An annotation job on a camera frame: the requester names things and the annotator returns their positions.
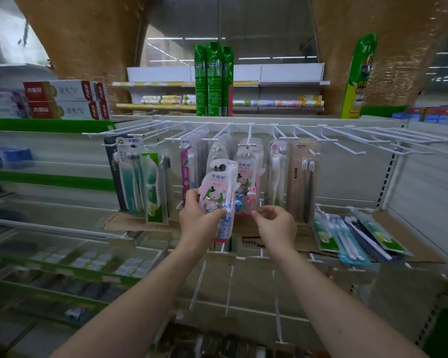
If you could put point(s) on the blue product box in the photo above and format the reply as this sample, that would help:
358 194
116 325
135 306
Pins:
9 158

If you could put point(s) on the person's left forearm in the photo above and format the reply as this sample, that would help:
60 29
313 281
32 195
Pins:
134 313

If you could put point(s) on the green spray can red side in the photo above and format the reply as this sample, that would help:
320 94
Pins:
228 81

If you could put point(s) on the kids toothbrush pack blue toy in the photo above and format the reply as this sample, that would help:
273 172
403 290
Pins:
214 190
250 175

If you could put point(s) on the person's left hand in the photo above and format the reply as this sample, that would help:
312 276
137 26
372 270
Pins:
199 229

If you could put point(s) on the pink label toothbrush pack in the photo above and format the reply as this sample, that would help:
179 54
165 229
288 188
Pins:
186 171

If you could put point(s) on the teal twin toothbrush pack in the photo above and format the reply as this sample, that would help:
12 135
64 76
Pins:
349 244
128 182

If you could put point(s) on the beige twin toothbrush pack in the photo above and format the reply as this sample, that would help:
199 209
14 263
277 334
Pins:
296 182

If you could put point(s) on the green yellow spray can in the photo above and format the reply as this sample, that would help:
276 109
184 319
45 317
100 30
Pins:
358 78

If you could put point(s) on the green label toothbrush pack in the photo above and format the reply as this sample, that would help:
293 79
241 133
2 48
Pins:
153 190
323 234
384 234

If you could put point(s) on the clear green toothbrush pack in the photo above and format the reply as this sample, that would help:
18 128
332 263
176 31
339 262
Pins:
282 182

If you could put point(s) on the clear pink-topped toothbrush pack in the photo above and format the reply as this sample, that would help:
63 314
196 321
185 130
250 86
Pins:
274 164

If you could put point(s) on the person's right forearm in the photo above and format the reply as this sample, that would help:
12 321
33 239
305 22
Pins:
347 313

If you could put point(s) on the row of colourful wrap rolls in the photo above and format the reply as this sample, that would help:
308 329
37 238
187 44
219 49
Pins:
283 103

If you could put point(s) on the brown cardboard tray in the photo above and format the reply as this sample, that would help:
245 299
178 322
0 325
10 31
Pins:
414 234

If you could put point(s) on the woven brown column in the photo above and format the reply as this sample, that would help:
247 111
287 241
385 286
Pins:
388 44
89 37

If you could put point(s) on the white purple toothpaste box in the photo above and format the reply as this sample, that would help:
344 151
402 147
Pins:
5 98
7 111

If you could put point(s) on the tall green spray can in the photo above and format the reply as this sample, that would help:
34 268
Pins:
201 81
214 81

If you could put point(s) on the person's right hand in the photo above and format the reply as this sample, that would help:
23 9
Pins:
278 229

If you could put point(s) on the white shelf unit yellow strips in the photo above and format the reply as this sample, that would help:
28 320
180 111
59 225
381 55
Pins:
156 73

